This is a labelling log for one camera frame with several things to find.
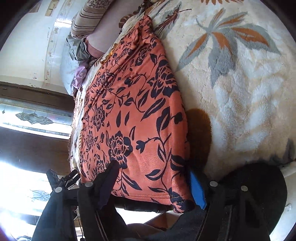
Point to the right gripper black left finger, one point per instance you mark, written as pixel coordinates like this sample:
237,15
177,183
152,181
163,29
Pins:
99,218

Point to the striped bolster pillow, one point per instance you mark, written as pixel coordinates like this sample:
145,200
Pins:
87,19

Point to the grey-blue pillow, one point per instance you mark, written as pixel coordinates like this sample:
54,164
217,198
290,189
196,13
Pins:
74,54

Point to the cream leaf-pattern blanket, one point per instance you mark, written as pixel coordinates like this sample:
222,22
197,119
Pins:
234,63

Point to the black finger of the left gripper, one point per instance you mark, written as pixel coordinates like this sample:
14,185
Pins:
67,181

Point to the orange floral blouse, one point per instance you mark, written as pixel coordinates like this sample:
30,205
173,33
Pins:
134,115

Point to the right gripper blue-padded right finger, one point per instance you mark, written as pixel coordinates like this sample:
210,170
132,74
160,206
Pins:
234,211

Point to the purple floral cloth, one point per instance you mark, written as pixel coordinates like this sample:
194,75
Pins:
79,75

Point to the pink bed sheet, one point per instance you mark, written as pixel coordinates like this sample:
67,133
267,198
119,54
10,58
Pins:
109,28

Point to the stained glass window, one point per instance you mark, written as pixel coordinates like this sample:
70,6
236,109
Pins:
34,139

